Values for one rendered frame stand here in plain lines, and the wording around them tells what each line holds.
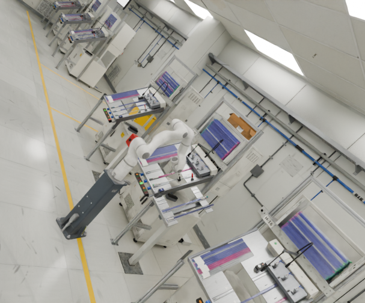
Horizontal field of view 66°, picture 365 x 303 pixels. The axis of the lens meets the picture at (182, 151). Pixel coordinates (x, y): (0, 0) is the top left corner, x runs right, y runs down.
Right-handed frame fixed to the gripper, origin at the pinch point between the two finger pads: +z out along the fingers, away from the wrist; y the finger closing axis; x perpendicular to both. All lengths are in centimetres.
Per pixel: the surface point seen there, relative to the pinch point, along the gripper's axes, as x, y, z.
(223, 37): -228, 318, 17
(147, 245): 55, -42, 28
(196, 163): -26.3, 12.0, 0.1
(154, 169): 20.0, 23.0, -3.3
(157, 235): 42, -41, 19
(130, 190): 53, 50, 45
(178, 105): -54, 138, 9
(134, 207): 56, 24, 48
